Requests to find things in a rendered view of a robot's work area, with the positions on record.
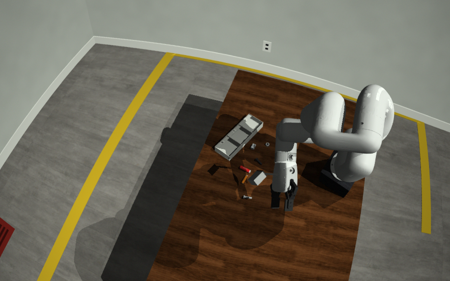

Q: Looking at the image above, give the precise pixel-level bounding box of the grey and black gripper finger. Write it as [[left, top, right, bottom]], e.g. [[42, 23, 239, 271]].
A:
[[284, 179, 298, 212], [270, 184, 281, 209]]

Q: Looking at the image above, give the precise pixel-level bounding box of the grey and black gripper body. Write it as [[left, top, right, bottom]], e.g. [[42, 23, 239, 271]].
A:
[[272, 161, 297, 193]]

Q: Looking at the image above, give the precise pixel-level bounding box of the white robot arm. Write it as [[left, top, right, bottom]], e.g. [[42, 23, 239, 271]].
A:
[[274, 84, 394, 182]]

